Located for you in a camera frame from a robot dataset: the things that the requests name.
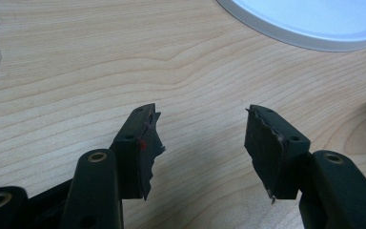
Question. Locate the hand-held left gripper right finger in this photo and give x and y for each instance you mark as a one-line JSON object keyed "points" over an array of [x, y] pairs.
{"points": [[276, 165]]}

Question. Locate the white round plate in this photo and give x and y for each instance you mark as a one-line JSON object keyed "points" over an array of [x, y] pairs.
{"points": [[308, 22]]}

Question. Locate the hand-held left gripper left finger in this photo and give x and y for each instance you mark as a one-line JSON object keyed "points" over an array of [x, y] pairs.
{"points": [[130, 165]]}

